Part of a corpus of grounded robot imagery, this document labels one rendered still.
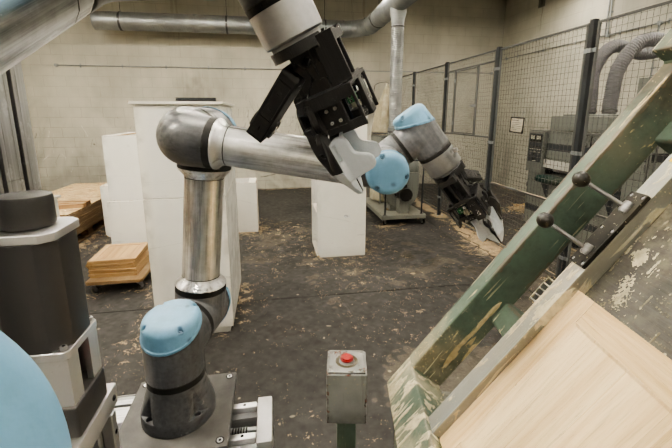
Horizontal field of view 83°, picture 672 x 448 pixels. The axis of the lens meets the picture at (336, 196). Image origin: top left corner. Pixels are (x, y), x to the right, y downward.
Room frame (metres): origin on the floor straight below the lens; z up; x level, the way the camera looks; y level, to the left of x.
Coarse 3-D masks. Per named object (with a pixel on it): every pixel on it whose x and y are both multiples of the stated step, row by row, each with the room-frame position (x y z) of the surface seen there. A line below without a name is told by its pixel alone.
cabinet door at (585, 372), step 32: (576, 320) 0.73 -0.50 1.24; (608, 320) 0.67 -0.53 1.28; (544, 352) 0.74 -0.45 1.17; (576, 352) 0.68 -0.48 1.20; (608, 352) 0.63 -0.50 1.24; (640, 352) 0.58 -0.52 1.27; (512, 384) 0.74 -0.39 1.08; (544, 384) 0.68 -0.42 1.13; (576, 384) 0.63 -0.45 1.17; (608, 384) 0.59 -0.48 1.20; (640, 384) 0.55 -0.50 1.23; (480, 416) 0.74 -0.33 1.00; (512, 416) 0.69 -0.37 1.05; (544, 416) 0.63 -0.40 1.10; (576, 416) 0.59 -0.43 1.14; (608, 416) 0.55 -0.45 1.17; (640, 416) 0.51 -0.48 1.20
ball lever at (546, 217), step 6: (540, 216) 0.86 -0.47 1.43; (546, 216) 0.85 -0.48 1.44; (552, 216) 0.85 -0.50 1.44; (540, 222) 0.85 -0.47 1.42; (546, 222) 0.85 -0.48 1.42; (552, 222) 0.85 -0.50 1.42; (558, 228) 0.84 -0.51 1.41; (564, 234) 0.83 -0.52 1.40; (570, 240) 0.83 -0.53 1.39; (576, 240) 0.82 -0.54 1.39; (582, 246) 0.81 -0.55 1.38; (588, 246) 0.80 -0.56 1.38; (582, 252) 0.81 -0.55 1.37; (588, 252) 0.80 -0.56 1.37
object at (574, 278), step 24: (648, 192) 0.80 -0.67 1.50; (648, 216) 0.78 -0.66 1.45; (624, 240) 0.78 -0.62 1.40; (576, 264) 0.82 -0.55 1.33; (600, 264) 0.79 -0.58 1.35; (552, 288) 0.82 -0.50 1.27; (576, 288) 0.79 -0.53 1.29; (528, 312) 0.83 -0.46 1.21; (552, 312) 0.79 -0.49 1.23; (504, 336) 0.83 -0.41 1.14; (528, 336) 0.79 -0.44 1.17; (504, 360) 0.79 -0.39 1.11; (480, 384) 0.79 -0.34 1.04; (456, 408) 0.79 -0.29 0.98; (432, 432) 0.80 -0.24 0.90
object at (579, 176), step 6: (576, 174) 0.86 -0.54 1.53; (582, 174) 0.85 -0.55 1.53; (588, 174) 0.85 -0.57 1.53; (576, 180) 0.85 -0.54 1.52; (582, 180) 0.85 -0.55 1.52; (588, 180) 0.84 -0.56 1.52; (576, 186) 0.86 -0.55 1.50; (582, 186) 0.85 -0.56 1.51; (588, 186) 0.85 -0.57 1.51; (594, 186) 0.84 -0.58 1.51; (600, 192) 0.84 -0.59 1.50; (606, 192) 0.83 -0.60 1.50; (612, 198) 0.82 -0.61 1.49; (618, 204) 0.81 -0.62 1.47; (624, 204) 0.81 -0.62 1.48; (630, 204) 0.80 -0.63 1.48; (624, 210) 0.80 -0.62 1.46
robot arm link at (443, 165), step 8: (448, 152) 0.78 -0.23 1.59; (456, 152) 0.81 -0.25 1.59; (432, 160) 0.85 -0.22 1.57; (440, 160) 0.78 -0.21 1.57; (448, 160) 0.78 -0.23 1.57; (456, 160) 0.79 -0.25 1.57; (424, 168) 0.82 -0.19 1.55; (432, 168) 0.79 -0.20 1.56; (440, 168) 0.78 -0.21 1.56; (448, 168) 0.78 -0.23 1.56; (432, 176) 0.80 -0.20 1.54; (440, 176) 0.79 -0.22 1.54
